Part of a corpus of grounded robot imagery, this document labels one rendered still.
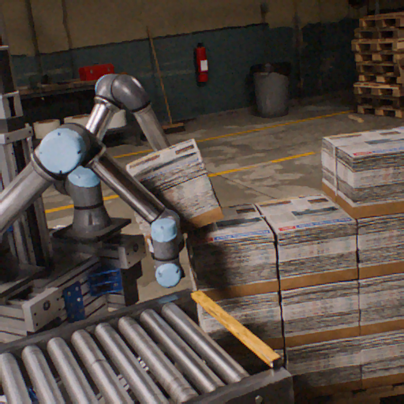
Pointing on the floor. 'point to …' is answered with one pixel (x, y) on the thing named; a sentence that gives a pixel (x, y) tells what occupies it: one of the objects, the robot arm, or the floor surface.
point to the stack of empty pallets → (383, 81)
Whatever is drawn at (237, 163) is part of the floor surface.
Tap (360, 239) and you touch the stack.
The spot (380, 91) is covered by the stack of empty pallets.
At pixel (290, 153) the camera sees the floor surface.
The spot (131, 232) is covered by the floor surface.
